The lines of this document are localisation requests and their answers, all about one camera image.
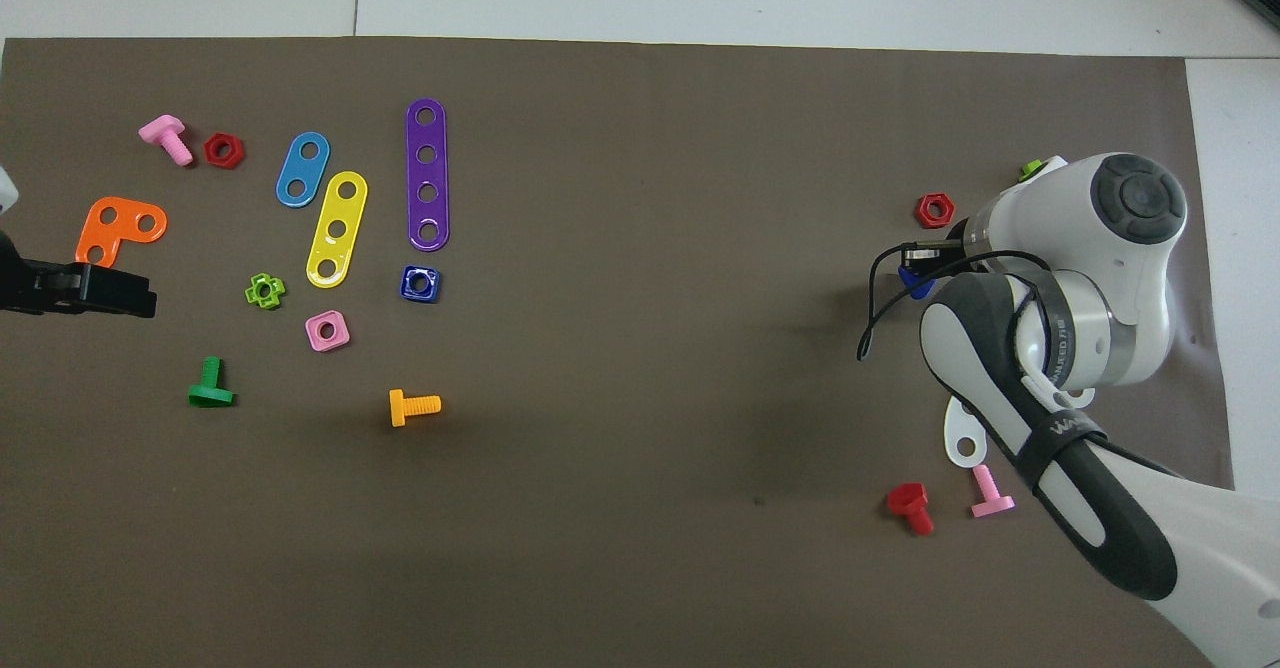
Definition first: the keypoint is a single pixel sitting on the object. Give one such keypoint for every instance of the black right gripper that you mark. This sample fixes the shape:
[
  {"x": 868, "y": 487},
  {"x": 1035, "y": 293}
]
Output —
[{"x": 935, "y": 253}]

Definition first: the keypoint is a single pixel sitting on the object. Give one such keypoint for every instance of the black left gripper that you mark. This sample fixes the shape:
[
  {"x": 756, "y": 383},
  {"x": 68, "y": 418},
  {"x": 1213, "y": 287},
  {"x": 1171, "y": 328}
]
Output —
[{"x": 35, "y": 286}]

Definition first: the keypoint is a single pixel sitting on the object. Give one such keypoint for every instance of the blue plastic bolt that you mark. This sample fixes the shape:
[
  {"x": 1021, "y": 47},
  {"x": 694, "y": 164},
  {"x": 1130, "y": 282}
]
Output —
[{"x": 915, "y": 286}]

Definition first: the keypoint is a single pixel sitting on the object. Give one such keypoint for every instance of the blue square plastic nut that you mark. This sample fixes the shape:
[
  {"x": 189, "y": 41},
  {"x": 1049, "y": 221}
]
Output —
[{"x": 406, "y": 293}]

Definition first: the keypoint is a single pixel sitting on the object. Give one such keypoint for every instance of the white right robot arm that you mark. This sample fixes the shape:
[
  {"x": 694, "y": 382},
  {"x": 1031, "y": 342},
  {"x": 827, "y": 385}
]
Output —
[{"x": 1100, "y": 248}]

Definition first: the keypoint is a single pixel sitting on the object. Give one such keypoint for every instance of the red hexagonal plastic nut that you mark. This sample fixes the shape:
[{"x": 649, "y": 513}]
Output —
[
  {"x": 213, "y": 151},
  {"x": 922, "y": 212}
]

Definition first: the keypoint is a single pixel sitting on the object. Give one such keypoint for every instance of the orange angled three-hole plate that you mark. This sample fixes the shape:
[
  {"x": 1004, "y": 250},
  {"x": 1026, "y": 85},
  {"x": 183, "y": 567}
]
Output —
[{"x": 125, "y": 223}]

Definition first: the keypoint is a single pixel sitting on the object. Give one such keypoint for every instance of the lime green cross bolt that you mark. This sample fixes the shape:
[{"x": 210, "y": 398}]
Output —
[{"x": 1030, "y": 171}]

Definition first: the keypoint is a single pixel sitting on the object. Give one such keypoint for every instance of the lime green cross nut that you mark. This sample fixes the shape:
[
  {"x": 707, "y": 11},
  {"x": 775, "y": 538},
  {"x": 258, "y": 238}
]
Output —
[{"x": 253, "y": 294}]

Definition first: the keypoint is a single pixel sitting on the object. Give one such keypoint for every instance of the green plastic bolt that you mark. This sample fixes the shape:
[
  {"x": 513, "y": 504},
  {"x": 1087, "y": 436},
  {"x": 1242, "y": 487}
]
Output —
[{"x": 211, "y": 393}]

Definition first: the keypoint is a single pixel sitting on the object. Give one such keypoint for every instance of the pink plastic bolt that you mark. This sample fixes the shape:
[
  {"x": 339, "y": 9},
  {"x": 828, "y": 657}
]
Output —
[
  {"x": 992, "y": 506},
  {"x": 165, "y": 133}
]

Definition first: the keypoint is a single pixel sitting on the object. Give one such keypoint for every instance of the white curved five-hole plate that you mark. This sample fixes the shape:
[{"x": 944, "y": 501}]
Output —
[{"x": 960, "y": 428}]

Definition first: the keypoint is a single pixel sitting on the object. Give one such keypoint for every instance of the pink square plastic nut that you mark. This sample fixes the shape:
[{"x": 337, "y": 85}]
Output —
[{"x": 313, "y": 340}]

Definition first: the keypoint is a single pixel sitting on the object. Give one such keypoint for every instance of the blue two-hole plastic plate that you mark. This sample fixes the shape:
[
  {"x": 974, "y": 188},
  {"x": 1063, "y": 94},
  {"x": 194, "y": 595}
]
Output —
[{"x": 302, "y": 170}]

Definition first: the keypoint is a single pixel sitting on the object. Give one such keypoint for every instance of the yellow three-hole plastic plate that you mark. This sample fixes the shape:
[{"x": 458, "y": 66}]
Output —
[{"x": 343, "y": 210}]

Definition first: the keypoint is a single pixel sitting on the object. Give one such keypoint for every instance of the red plastic bolt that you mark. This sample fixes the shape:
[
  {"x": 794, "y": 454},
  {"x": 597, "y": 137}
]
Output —
[{"x": 908, "y": 498}]

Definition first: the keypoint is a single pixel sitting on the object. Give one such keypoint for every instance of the orange plastic bolt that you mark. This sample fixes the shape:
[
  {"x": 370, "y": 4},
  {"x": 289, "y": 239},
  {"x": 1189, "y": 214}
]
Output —
[{"x": 398, "y": 408}]

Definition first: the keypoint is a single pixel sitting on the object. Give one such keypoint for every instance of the purple four-hole plastic plate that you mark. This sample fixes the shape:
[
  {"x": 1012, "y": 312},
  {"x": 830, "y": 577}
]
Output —
[{"x": 427, "y": 135}]

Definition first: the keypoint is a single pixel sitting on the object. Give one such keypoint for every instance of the brown table mat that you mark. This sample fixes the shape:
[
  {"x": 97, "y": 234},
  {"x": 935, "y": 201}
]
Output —
[{"x": 640, "y": 548}]

